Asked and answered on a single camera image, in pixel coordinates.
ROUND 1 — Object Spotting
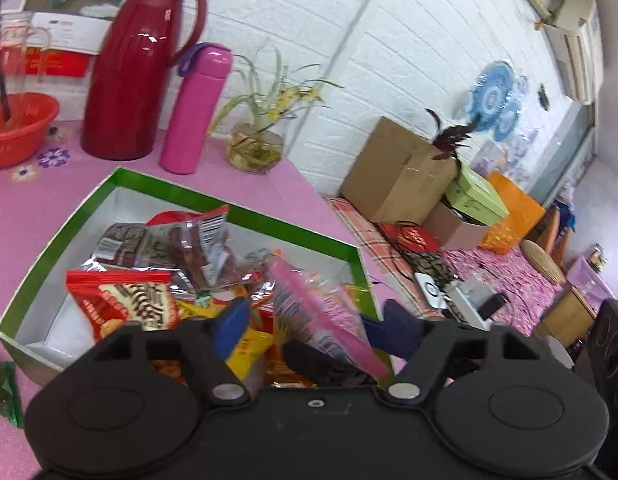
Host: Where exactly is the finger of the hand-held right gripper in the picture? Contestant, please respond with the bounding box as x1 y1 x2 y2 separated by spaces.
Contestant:
281 340 377 389
360 315 389 350

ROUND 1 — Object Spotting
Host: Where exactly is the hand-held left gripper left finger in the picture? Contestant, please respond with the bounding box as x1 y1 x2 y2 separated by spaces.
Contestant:
86 297 252 408

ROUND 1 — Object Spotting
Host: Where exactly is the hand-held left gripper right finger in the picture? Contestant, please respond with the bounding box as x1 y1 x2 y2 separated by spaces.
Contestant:
381 299 545 403

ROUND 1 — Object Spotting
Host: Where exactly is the red chips bag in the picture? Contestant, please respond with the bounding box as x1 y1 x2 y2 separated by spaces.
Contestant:
261 342 320 390

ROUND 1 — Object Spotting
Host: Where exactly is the yellow chip bag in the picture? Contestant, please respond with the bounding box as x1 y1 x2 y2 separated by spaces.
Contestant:
176 300 277 386

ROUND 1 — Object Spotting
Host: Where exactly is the clear packet of brown snacks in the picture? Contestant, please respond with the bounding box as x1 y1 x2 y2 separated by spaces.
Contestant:
224 247 285 306

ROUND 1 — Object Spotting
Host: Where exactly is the pink snack packet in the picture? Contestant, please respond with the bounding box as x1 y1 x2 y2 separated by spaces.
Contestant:
266 250 392 381

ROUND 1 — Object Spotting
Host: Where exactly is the red-edged clear snack packet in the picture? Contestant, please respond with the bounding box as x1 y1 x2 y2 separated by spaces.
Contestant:
146 205 235 291

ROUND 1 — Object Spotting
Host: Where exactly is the brown chocolate snack packet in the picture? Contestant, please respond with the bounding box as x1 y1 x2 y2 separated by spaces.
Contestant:
91 222 190 271

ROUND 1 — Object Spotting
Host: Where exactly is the green cardboard box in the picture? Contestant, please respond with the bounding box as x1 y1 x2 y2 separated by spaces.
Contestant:
0 166 395 386

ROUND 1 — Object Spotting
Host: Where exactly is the white charger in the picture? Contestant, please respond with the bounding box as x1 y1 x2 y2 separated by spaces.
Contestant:
414 272 450 311

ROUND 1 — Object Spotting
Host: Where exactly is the white power strip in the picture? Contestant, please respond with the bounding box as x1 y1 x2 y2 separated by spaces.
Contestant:
446 275 510 331

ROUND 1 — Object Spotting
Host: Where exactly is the brown patterned cloth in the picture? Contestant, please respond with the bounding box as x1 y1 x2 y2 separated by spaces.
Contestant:
399 250 457 286

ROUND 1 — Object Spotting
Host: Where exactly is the red cushion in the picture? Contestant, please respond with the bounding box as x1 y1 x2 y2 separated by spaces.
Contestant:
378 222 442 256

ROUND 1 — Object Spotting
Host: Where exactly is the plaid blanket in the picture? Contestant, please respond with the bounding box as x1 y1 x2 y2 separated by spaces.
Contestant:
324 195 450 321

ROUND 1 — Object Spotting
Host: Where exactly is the black plug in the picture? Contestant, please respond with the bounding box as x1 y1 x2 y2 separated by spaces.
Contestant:
476 292 507 318

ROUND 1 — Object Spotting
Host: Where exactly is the beige cardboard box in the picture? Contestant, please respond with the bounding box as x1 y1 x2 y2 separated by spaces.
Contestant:
423 200 490 251

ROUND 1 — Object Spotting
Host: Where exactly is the red striped snack bag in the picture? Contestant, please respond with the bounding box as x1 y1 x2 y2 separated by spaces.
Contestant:
65 269 182 343

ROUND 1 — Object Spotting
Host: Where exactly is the pink flowered bed sheet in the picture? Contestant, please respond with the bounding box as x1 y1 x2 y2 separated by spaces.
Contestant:
439 247 570 336

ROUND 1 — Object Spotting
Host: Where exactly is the green lidded box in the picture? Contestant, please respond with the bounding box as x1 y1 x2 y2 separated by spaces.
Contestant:
444 166 511 221

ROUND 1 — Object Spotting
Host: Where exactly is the brown cardboard box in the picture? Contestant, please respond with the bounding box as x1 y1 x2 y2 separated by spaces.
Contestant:
340 116 460 225

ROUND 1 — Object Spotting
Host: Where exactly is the round woven cushion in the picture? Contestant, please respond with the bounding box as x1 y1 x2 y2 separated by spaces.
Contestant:
520 239 567 286

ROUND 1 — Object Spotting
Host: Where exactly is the wooden stool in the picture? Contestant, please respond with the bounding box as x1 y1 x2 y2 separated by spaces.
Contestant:
534 285 597 348

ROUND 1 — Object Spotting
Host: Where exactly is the orange paper bag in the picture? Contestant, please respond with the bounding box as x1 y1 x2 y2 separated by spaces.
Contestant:
479 171 546 256

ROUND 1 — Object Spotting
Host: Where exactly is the plant in glass vase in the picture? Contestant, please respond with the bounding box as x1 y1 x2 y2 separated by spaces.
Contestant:
209 45 345 175

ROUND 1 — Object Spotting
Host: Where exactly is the wooden chair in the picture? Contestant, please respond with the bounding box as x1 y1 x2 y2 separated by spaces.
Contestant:
536 205 575 271

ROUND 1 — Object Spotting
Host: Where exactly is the purple box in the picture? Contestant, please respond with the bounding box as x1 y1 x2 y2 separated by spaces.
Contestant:
569 255 615 306

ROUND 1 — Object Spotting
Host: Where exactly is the dark red leaf plant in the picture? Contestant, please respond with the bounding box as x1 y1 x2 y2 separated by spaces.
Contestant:
425 108 474 171

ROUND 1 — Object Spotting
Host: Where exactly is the black speaker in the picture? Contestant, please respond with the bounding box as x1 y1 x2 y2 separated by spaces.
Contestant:
572 299 618 461

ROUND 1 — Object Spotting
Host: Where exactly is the pink bottle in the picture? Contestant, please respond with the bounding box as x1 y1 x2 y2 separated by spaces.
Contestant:
158 42 234 175

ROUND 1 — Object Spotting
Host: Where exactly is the green snack packet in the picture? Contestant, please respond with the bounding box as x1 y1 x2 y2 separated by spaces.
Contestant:
0 360 26 429

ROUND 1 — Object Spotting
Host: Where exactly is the blue fan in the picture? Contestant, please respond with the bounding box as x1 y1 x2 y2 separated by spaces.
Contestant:
464 60 530 143

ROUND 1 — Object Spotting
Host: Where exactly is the red thermos jug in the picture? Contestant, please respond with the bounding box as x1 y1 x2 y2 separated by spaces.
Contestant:
80 0 208 161

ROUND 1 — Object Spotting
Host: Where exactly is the red plastic basin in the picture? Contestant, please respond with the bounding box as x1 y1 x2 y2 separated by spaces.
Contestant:
0 92 60 171

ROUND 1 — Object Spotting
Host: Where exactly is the red paper banner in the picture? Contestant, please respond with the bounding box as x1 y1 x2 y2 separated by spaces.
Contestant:
0 45 93 79

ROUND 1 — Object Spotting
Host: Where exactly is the black stick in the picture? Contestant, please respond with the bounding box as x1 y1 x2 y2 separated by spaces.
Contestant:
0 0 14 123

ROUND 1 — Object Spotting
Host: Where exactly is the glass jug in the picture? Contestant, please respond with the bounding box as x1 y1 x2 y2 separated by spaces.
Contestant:
0 12 52 98

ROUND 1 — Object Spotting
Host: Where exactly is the white air conditioner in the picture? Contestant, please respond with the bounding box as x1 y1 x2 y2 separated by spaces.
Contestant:
544 0 604 106

